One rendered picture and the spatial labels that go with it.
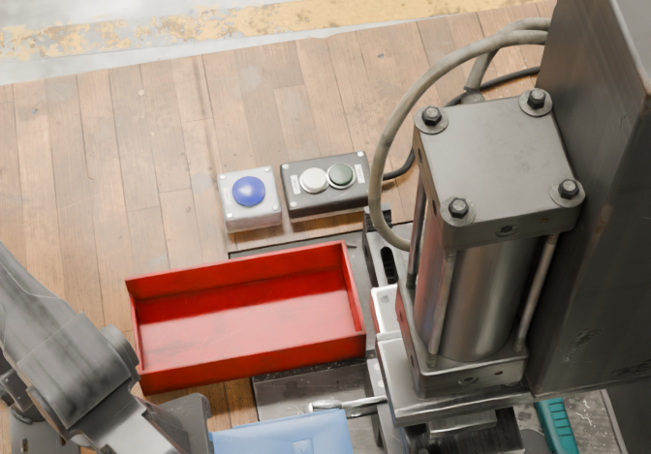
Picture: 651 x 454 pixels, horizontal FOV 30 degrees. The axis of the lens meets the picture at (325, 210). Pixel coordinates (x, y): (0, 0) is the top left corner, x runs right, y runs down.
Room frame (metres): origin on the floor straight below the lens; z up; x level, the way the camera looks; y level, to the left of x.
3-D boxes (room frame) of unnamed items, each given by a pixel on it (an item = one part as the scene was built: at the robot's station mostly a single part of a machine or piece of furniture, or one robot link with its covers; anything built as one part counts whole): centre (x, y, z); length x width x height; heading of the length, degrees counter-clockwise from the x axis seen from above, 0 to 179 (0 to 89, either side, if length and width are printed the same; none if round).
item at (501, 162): (0.43, -0.11, 1.37); 0.11 x 0.09 x 0.30; 11
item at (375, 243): (0.60, -0.08, 0.95); 0.15 x 0.03 x 0.10; 11
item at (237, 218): (0.75, 0.09, 0.90); 0.07 x 0.07 x 0.06; 11
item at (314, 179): (0.76, 0.01, 0.93); 0.03 x 0.03 x 0.02
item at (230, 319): (0.59, 0.09, 0.93); 0.25 x 0.12 x 0.06; 101
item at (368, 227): (0.66, -0.06, 0.95); 0.06 x 0.03 x 0.09; 11
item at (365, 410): (0.46, -0.01, 0.98); 0.07 x 0.02 x 0.01; 101
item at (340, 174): (0.77, -0.02, 0.93); 0.03 x 0.03 x 0.02
